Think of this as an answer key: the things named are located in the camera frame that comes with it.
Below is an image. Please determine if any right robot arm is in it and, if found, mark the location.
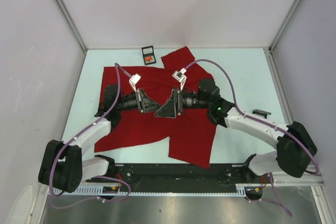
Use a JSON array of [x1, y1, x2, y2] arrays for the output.
[[154, 79, 317, 183]]

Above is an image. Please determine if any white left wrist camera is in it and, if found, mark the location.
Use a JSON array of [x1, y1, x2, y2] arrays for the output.
[[129, 73, 141, 92]]

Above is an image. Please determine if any small black open box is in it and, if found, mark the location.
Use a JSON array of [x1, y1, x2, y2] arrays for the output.
[[141, 46, 156, 66]]

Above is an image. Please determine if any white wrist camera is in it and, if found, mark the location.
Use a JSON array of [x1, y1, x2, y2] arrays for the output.
[[129, 73, 141, 92], [172, 68, 187, 91]]

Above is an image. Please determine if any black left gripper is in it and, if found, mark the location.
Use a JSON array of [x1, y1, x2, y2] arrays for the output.
[[115, 88, 161, 113]]

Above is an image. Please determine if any aluminium frame rail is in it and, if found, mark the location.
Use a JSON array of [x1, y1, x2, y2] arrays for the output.
[[270, 163, 322, 186]]

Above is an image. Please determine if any gold maple leaf brooch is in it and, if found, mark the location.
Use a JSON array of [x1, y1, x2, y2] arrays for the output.
[[145, 56, 153, 62]]

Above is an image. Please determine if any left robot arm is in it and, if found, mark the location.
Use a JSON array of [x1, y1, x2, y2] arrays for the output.
[[38, 84, 160, 193]]

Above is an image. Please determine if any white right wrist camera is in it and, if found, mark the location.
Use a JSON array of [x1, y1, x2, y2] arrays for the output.
[[172, 68, 187, 91]]

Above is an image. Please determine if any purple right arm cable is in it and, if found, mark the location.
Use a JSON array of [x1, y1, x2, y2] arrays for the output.
[[183, 59, 320, 217]]

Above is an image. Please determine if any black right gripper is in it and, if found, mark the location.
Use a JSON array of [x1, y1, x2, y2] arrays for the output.
[[155, 86, 211, 118]]

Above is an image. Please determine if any grey slotted cable duct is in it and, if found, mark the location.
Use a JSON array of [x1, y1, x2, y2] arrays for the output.
[[76, 183, 266, 198]]

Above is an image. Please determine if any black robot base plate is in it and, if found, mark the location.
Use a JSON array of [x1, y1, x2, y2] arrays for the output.
[[88, 163, 269, 190]]

